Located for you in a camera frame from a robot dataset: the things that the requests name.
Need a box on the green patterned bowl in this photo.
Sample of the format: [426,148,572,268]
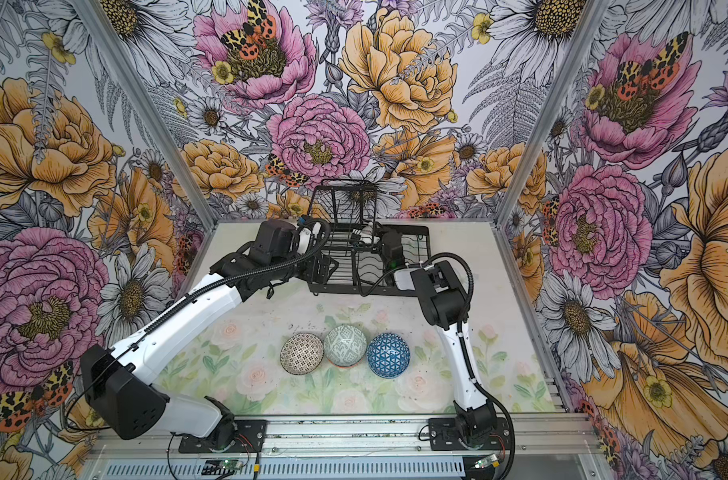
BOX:
[323,325,368,368]

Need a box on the blue triangle pattern bowl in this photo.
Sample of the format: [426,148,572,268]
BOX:
[366,332,411,379]

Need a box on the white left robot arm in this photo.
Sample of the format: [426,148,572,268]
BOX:
[80,216,332,451]

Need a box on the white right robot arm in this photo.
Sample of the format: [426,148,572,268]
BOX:
[365,231,499,447]

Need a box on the brown lattice pattern bowl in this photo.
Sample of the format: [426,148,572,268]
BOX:
[280,333,324,376]

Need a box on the black wire dish rack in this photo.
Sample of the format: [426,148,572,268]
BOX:
[308,179,431,297]

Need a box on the white slotted cable duct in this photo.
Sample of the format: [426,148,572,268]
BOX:
[88,456,466,479]

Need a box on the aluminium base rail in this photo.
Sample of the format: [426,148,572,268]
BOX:
[80,414,602,479]

